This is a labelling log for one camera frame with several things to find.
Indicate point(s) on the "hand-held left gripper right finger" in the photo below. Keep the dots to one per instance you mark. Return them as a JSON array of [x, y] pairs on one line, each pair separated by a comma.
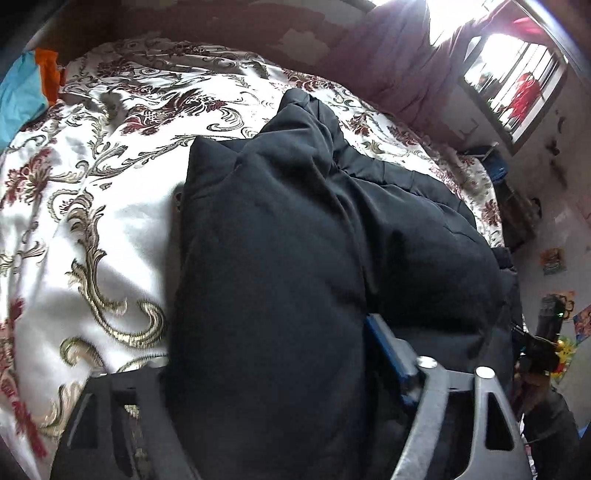
[[384, 350]]

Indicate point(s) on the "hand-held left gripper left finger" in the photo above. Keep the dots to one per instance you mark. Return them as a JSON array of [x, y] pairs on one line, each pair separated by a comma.
[[106, 392]]

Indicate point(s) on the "black padded jacket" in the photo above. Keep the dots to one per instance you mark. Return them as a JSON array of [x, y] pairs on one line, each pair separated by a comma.
[[286, 258]]

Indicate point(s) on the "person's right forearm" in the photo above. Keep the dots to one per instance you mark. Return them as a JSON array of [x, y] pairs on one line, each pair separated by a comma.
[[551, 434]]

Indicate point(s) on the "cluttered dark shelf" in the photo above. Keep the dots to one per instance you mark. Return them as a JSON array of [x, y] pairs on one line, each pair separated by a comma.
[[519, 214]]

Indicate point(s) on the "blue bag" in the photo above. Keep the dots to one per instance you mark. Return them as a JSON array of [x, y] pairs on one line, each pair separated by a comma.
[[493, 162]]

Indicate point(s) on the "floral satin bedspread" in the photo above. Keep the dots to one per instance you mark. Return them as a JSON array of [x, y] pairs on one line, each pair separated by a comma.
[[92, 194]]

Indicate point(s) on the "barred window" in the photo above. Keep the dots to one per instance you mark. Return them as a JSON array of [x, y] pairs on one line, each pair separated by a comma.
[[508, 69]]

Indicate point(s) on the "red curtain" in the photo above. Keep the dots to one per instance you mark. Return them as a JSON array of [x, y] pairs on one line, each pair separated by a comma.
[[397, 64]]

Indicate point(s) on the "orange blue brown cloth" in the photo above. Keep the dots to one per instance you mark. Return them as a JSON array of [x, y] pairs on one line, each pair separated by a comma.
[[21, 92]]

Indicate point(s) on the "yellow cartoon wall sticker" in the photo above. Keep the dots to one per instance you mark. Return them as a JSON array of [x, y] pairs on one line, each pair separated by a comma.
[[566, 351]]

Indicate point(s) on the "small colourful wall poster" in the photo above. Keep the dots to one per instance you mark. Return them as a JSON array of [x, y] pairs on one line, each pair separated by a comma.
[[552, 261], [583, 319], [564, 300]]

